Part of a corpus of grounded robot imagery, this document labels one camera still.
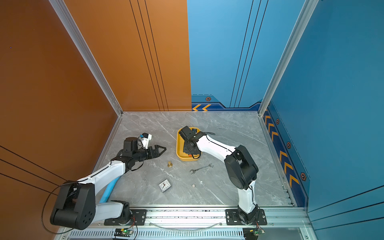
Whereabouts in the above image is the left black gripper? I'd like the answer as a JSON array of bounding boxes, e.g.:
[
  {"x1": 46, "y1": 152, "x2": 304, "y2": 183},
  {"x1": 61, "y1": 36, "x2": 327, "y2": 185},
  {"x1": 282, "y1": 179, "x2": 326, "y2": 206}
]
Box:
[{"x1": 133, "y1": 145, "x2": 166, "y2": 164}]

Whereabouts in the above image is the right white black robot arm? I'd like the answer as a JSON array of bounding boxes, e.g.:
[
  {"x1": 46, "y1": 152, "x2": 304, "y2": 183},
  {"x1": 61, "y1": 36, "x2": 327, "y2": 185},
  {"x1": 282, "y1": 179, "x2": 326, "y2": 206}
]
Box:
[{"x1": 178, "y1": 126, "x2": 259, "y2": 225}]

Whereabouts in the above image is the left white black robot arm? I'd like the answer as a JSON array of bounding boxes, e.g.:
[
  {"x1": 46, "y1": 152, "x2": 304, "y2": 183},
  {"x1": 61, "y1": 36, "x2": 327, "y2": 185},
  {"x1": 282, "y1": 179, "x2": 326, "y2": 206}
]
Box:
[{"x1": 50, "y1": 136, "x2": 167, "y2": 230}]

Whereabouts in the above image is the yellow plastic bin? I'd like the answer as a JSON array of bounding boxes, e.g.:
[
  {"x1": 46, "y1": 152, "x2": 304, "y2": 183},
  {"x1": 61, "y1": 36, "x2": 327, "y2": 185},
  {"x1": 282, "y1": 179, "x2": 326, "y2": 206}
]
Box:
[{"x1": 176, "y1": 128, "x2": 202, "y2": 162}]

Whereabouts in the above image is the silver open-end wrench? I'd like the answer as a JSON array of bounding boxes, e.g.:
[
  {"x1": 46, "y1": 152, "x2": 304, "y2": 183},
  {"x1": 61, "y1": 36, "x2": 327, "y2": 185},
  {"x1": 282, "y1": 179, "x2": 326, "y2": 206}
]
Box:
[{"x1": 190, "y1": 164, "x2": 214, "y2": 175}]

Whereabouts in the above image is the small square white clock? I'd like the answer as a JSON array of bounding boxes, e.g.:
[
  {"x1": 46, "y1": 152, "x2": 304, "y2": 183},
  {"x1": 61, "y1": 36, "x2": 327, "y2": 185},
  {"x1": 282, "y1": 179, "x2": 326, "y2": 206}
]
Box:
[{"x1": 159, "y1": 179, "x2": 172, "y2": 193}]

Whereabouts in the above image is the light blue tube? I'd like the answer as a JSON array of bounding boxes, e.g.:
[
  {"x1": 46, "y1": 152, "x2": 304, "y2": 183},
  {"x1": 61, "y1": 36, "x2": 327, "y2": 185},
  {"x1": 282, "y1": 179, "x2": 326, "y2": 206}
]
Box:
[{"x1": 100, "y1": 177, "x2": 120, "y2": 203}]

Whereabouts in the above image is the green circuit board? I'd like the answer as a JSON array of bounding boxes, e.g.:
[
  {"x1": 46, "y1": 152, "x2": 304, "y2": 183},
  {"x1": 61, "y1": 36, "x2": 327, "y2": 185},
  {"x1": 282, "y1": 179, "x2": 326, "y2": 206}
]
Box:
[{"x1": 114, "y1": 228, "x2": 135, "y2": 240}]

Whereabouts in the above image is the right small circuit board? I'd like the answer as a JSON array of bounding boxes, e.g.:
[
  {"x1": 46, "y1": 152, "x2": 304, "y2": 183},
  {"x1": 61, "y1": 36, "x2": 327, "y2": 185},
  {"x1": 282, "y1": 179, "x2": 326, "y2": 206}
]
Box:
[{"x1": 243, "y1": 228, "x2": 265, "y2": 240}]

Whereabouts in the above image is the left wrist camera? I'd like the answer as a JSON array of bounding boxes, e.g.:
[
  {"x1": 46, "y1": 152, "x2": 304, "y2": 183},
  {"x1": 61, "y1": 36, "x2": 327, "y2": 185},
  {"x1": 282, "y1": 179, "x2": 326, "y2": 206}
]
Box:
[{"x1": 138, "y1": 133, "x2": 152, "y2": 149}]

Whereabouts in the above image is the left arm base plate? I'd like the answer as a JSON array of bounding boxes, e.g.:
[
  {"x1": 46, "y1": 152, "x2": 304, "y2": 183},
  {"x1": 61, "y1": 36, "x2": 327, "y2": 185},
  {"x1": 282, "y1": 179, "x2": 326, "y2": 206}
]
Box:
[{"x1": 104, "y1": 209, "x2": 147, "y2": 227}]

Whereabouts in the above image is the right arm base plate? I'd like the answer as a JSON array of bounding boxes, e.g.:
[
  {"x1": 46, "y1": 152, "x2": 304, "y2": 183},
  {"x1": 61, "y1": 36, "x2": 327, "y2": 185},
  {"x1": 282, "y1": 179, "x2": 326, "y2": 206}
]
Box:
[{"x1": 225, "y1": 207, "x2": 268, "y2": 226}]

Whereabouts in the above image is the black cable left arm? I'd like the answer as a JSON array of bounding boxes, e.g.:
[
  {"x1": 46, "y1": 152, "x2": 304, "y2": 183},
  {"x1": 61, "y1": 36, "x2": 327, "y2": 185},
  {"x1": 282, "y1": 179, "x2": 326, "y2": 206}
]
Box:
[{"x1": 41, "y1": 183, "x2": 76, "y2": 235}]

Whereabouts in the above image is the aluminium front rail frame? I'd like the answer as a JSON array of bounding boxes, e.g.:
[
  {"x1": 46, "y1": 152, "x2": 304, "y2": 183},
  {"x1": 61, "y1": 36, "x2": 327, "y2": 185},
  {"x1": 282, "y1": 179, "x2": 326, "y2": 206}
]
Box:
[{"x1": 55, "y1": 206, "x2": 317, "y2": 240}]

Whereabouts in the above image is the left aluminium corner post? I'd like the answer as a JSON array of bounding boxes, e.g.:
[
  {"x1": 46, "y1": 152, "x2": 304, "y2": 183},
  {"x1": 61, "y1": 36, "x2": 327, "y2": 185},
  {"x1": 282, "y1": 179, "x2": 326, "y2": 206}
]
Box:
[{"x1": 49, "y1": 0, "x2": 124, "y2": 117}]

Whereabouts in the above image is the aluminium corner post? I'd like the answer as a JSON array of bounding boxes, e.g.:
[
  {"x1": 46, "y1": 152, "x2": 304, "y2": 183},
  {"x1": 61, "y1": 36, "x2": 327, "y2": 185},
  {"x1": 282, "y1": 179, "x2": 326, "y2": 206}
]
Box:
[
  {"x1": 49, "y1": 0, "x2": 124, "y2": 117},
  {"x1": 258, "y1": 0, "x2": 319, "y2": 117}
]

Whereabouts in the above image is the right aluminium corner post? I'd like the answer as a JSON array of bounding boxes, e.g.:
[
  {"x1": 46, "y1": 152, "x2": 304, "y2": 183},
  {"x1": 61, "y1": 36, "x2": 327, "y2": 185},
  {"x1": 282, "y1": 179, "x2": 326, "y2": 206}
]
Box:
[{"x1": 258, "y1": 0, "x2": 319, "y2": 117}]

